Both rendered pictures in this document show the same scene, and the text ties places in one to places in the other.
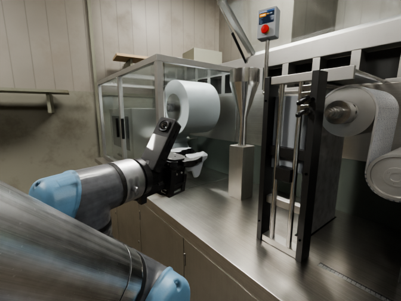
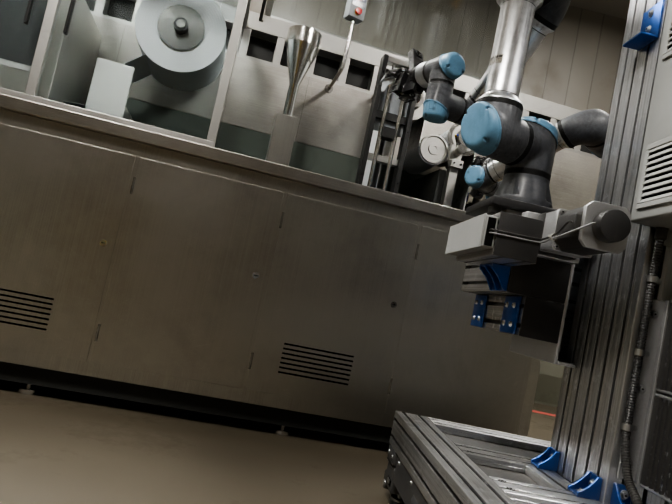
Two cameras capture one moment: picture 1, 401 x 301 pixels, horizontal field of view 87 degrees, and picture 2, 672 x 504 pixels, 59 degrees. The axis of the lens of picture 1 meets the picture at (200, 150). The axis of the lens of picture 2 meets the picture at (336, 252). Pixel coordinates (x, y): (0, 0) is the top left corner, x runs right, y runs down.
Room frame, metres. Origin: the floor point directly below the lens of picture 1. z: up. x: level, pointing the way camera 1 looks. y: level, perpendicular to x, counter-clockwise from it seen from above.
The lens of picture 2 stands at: (-0.26, 1.77, 0.50)
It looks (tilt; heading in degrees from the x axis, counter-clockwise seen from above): 4 degrees up; 296
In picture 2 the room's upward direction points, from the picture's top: 12 degrees clockwise
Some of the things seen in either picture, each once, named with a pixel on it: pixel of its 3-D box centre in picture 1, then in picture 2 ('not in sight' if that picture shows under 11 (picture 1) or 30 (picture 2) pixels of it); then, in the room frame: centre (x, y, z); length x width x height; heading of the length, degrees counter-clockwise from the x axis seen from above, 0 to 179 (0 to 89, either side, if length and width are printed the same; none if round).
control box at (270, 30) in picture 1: (267, 24); (356, 7); (0.87, -0.25, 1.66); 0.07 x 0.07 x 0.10; 54
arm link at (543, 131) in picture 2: not in sight; (530, 147); (0.01, 0.22, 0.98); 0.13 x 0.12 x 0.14; 55
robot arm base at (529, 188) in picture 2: not in sight; (523, 192); (0.01, 0.22, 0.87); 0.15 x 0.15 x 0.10
